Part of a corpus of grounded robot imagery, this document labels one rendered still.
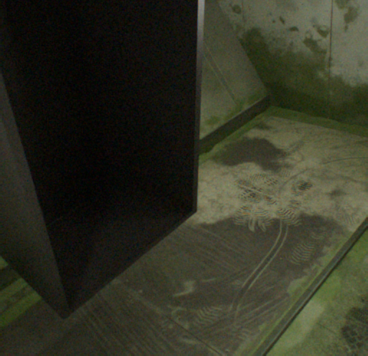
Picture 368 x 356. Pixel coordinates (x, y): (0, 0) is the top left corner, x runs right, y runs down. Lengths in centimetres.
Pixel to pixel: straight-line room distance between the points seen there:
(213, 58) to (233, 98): 30
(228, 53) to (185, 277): 173
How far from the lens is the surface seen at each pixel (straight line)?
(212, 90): 296
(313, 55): 301
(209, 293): 193
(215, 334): 180
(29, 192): 105
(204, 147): 282
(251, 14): 319
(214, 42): 315
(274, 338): 179
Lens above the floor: 147
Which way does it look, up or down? 31 degrees down
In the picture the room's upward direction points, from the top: 9 degrees counter-clockwise
